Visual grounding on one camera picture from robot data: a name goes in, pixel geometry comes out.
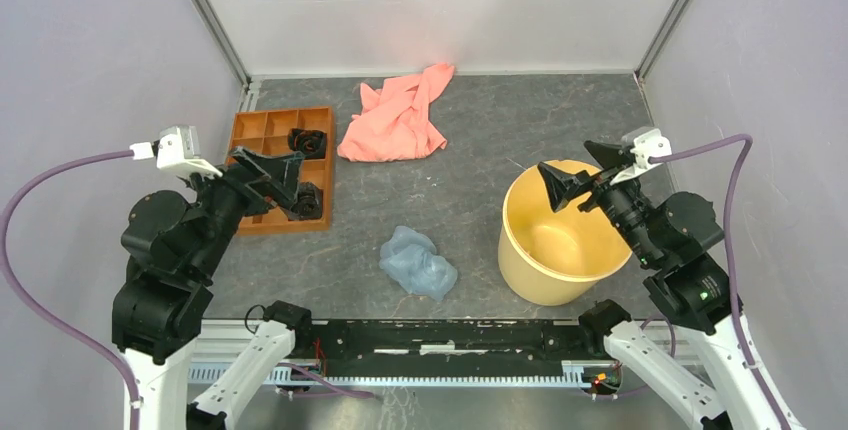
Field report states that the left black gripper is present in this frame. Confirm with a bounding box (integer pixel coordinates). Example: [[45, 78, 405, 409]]
[[180, 140, 307, 276]]

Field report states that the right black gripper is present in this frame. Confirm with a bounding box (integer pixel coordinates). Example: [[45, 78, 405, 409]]
[[536, 138, 663, 264]]

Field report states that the yellow trash bin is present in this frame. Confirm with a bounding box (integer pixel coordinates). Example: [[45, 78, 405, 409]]
[[497, 167, 632, 306]]

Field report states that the blue plastic trash bag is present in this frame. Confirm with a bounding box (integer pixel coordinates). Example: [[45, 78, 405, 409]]
[[379, 225, 458, 302]]

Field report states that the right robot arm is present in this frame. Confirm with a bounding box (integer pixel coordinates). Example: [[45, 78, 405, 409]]
[[537, 137, 800, 429]]

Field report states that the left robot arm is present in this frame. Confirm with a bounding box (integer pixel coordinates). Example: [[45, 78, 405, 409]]
[[112, 147, 314, 429]]

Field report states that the black rolled sock lower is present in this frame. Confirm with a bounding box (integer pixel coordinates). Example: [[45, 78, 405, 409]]
[[290, 182, 323, 221]]

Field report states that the black rolled sock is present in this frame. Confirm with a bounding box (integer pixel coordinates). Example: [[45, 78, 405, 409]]
[[290, 182, 323, 221], [287, 128, 328, 160]]

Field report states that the black rolled sock upper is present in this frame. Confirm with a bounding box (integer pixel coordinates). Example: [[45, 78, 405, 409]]
[[287, 128, 328, 160]]

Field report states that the orange compartment tray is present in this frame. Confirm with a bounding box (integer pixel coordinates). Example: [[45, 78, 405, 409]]
[[229, 106, 336, 236]]

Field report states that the pink cloth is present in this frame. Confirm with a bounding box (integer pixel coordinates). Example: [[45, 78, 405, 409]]
[[337, 63, 455, 162]]

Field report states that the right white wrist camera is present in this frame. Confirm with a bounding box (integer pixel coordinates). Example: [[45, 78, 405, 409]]
[[611, 127, 672, 185]]

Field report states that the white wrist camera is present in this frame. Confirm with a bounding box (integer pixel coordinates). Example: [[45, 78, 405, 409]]
[[129, 125, 223, 180], [611, 127, 672, 185]]

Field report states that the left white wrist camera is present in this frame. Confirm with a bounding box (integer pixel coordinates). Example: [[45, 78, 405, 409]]
[[129, 125, 223, 180]]

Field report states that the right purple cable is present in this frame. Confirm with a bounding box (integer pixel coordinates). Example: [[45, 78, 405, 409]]
[[649, 134, 790, 430]]

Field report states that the purple cable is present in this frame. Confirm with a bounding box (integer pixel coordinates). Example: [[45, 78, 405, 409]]
[[0, 150, 142, 430], [649, 134, 790, 430]]

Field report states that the left aluminium corner post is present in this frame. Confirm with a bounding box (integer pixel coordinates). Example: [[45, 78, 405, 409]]
[[191, 0, 251, 88]]

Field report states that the aluminium corner post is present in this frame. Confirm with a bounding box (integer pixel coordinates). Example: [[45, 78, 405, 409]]
[[191, 0, 251, 88], [634, 0, 692, 86]]

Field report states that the right aluminium corner post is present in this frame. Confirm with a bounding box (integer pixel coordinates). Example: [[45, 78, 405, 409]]
[[634, 0, 692, 86]]

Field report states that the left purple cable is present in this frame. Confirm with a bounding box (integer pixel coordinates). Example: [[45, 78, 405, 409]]
[[0, 150, 142, 430]]

